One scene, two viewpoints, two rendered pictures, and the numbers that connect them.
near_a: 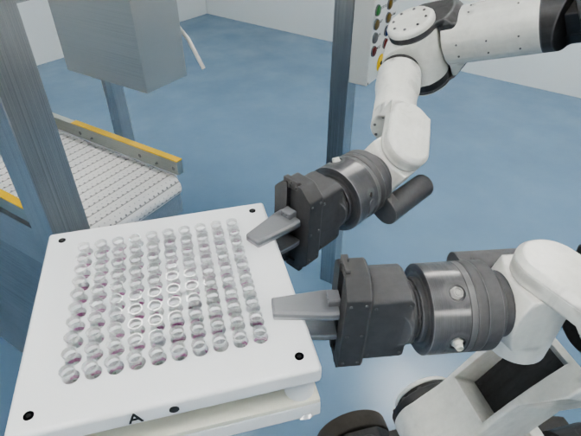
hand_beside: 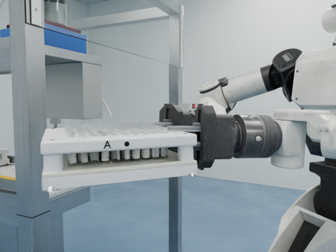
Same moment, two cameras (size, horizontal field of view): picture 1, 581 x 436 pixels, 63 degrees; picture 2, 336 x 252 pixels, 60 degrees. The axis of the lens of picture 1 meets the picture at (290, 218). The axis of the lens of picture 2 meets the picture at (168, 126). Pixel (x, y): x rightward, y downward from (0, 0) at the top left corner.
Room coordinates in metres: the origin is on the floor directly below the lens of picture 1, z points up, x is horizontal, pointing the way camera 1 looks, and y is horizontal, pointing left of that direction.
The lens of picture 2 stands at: (-0.24, 0.08, 1.10)
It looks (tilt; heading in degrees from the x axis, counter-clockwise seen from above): 4 degrees down; 353
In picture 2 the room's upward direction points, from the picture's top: straight up
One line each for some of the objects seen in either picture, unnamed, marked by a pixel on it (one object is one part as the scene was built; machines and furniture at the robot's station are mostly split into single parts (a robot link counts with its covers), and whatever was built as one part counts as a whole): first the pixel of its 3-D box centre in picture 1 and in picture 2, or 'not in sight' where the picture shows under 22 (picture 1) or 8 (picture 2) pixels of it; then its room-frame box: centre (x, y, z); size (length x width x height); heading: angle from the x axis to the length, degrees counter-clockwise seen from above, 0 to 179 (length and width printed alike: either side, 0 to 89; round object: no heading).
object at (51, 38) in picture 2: not in sight; (46, 41); (0.84, 0.38, 1.32); 0.21 x 0.20 x 0.09; 148
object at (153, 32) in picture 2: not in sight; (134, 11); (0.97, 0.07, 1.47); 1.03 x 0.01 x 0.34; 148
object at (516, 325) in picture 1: (501, 298); (274, 139); (0.34, -0.22, 1.02); 0.11 x 0.11 x 0.11; 6
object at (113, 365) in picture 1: (122, 387); (94, 152); (0.24, 0.15, 1.02); 0.01 x 0.01 x 0.07
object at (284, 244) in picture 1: (271, 250); not in sight; (0.42, 0.02, 1.02); 0.06 x 0.03 x 0.02; 136
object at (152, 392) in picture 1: (166, 298); (112, 135); (0.33, 0.12, 1.03); 0.25 x 0.24 x 0.02; 14
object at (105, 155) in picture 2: (143, 382); (105, 152); (0.24, 0.13, 1.02); 0.01 x 0.01 x 0.07
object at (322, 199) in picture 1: (322, 204); (181, 129); (0.48, -0.04, 1.03); 0.12 x 0.10 x 0.13; 136
